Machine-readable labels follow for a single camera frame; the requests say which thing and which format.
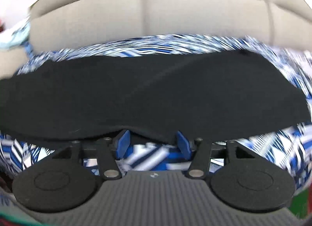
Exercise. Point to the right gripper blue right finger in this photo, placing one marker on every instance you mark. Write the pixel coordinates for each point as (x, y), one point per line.
(196, 151)

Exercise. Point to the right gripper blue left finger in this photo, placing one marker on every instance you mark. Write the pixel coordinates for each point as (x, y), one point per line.
(108, 151)

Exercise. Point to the black pants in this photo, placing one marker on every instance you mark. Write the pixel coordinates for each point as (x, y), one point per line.
(215, 96)

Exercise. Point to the blue white patterned sofa cover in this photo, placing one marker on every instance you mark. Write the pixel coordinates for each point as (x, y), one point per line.
(289, 148)

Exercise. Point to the beige leather sofa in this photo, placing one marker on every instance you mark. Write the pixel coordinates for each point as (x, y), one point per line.
(57, 24)

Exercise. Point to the light blue clothes pile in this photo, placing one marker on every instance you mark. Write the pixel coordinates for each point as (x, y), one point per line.
(15, 37)

